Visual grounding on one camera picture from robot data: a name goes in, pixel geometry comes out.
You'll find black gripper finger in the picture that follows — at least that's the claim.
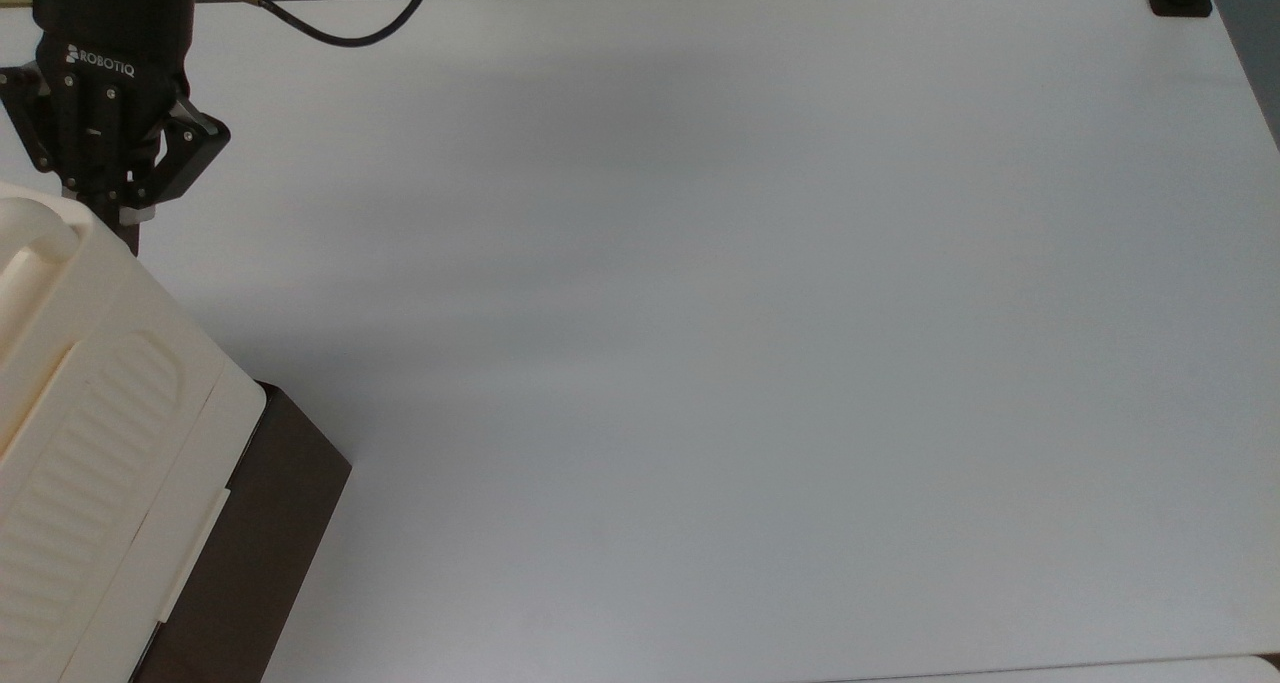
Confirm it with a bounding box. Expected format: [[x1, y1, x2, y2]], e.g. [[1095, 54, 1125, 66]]
[[113, 98, 232, 257], [0, 63, 67, 180]]

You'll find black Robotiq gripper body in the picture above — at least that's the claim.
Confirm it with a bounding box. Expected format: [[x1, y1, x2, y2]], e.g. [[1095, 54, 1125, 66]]
[[33, 0, 197, 206]]

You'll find cream plastic toolbox lid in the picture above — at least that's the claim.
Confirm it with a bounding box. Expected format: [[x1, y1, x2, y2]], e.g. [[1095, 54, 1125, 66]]
[[0, 181, 268, 683]]

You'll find dark brown drawer box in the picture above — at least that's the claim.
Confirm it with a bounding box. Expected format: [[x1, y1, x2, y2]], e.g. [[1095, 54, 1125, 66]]
[[128, 381, 354, 683]]

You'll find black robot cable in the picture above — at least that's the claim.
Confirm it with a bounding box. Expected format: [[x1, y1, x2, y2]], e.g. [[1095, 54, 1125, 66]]
[[182, 0, 448, 48]]

